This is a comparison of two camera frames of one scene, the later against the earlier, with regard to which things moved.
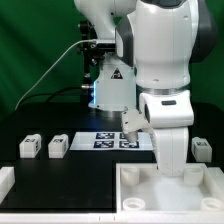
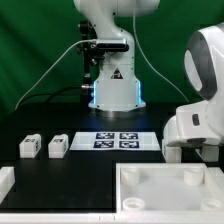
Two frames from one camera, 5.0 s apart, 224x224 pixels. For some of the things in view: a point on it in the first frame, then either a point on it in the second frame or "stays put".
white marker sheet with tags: [109, 141] stays put
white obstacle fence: [7, 187] stays put
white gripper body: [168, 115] to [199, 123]
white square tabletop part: [140, 188] stays put
